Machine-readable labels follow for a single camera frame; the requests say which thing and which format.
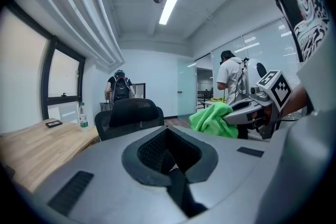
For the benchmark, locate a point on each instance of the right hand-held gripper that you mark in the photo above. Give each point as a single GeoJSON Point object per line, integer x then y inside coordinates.
{"type": "Point", "coordinates": [281, 89]}

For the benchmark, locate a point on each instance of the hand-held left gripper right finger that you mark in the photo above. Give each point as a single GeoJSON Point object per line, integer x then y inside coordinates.
{"type": "Point", "coordinates": [236, 178]}

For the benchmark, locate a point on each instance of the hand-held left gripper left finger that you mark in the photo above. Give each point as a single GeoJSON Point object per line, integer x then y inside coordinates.
{"type": "Point", "coordinates": [105, 165]}

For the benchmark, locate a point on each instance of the bright green cloth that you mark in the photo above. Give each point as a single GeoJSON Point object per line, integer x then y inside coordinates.
{"type": "Point", "coordinates": [210, 120]}

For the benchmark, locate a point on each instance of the person's right forearm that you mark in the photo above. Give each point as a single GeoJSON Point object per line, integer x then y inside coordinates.
{"type": "Point", "coordinates": [295, 101]}

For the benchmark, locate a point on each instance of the black office chair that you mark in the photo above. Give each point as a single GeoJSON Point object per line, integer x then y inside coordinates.
{"type": "Point", "coordinates": [131, 112]}

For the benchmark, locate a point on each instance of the white hard-shell backpack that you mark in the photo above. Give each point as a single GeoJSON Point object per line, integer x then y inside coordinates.
{"type": "Point", "coordinates": [250, 73]}

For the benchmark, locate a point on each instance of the clear water bottle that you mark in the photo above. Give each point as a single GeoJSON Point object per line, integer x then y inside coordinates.
{"type": "Point", "coordinates": [83, 120]}

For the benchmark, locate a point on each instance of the frosted glass door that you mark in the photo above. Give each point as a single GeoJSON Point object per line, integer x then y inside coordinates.
{"type": "Point", "coordinates": [186, 91]}

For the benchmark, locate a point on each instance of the small black box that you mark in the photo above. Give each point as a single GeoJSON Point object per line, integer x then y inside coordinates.
{"type": "Point", "coordinates": [53, 123]}

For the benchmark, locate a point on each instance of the person's grey jeans legs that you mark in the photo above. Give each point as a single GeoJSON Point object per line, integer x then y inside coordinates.
{"type": "Point", "coordinates": [302, 165]}

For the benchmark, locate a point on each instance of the curved wooden desk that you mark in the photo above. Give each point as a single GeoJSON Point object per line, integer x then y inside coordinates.
{"type": "Point", "coordinates": [39, 149]}

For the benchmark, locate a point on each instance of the black backpack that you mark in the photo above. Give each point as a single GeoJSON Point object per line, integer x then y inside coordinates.
{"type": "Point", "coordinates": [121, 89]}

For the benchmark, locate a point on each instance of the black-framed window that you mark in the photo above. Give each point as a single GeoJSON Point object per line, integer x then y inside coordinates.
{"type": "Point", "coordinates": [64, 70]}

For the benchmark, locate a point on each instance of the long ceiling light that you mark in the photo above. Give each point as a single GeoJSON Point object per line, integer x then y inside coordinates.
{"type": "Point", "coordinates": [172, 2]}

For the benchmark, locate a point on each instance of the white ceiling pipes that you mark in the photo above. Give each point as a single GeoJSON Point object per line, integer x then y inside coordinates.
{"type": "Point", "coordinates": [86, 15]}

